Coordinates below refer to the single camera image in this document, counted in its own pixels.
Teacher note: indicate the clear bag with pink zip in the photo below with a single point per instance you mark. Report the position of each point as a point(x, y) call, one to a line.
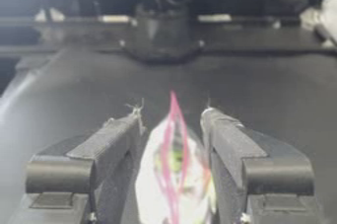
point(151, 182)

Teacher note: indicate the white tape label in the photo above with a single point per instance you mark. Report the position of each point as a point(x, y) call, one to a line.
point(215, 17)
point(115, 18)

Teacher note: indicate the black table frame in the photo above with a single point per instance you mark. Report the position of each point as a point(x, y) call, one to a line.
point(263, 42)

